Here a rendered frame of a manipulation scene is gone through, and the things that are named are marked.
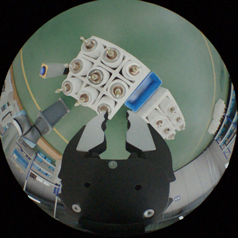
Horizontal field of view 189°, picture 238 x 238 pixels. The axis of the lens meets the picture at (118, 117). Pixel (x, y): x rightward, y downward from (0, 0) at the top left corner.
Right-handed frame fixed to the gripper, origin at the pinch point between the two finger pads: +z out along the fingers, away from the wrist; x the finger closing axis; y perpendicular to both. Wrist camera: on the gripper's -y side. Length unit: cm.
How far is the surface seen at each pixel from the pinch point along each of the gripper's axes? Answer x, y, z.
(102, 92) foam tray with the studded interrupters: -8.6, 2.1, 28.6
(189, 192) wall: 444, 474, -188
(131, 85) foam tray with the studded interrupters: 7.3, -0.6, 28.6
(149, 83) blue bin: 25, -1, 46
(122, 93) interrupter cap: 1.8, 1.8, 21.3
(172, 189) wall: 341, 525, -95
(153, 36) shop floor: 31, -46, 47
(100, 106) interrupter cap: -9.1, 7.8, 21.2
